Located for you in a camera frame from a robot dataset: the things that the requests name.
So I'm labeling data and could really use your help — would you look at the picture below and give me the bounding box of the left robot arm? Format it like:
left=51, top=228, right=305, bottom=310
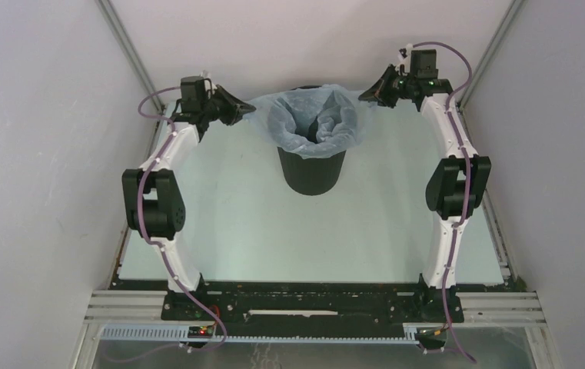
left=121, top=76, right=256, bottom=321

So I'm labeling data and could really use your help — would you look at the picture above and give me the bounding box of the right aluminium corner post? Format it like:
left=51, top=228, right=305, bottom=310
left=459, top=0, right=527, bottom=111

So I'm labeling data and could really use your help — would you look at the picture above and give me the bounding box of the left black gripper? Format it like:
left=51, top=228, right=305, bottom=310
left=200, top=85, right=254, bottom=127

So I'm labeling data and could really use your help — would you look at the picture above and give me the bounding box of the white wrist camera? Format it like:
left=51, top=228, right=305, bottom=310
left=201, top=70, right=217, bottom=96
left=398, top=44, right=414, bottom=73

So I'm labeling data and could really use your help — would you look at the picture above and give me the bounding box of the grey toothed cable duct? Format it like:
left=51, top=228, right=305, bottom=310
left=100, top=324, right=445, bottom=344

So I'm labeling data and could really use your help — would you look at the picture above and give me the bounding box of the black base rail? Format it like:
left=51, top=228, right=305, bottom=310
left=111, top=278, right=517, bottom=340

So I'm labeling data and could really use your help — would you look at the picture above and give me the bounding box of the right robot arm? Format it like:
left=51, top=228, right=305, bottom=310
left=358, top=42, right=492, bottom=321

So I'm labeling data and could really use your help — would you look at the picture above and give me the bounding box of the light blue plastic trash bag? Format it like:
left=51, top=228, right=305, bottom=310
left=244, top=85, right=376, bottom=159

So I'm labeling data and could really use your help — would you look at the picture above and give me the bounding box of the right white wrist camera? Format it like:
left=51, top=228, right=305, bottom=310
left=398, top=44, right=414, bottom=73

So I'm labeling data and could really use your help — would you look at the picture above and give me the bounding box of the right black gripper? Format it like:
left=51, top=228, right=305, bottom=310
left=361, top=64, right=417, bottom=109

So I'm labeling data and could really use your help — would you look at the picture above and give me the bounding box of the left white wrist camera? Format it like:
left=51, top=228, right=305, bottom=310
left=201, top=70, right=217, bottom=96

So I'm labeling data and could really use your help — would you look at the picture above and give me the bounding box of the left aluminium corner post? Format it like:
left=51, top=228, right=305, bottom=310
left=95, top=0, right=156, bottom=95

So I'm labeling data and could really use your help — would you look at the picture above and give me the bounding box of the aluminium corner post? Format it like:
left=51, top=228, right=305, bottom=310
left=95, top=0, right=156, bottom=95
left=459, top=0, right=527, bottom=111

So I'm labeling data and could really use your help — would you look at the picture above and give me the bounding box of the small circuit board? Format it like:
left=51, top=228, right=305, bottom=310
left=188, top=327, right=214, bottom=338

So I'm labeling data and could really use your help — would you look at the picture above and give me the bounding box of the black cylindrical trash bin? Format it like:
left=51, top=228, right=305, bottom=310
left=277, top=85, right=347, bottom=196

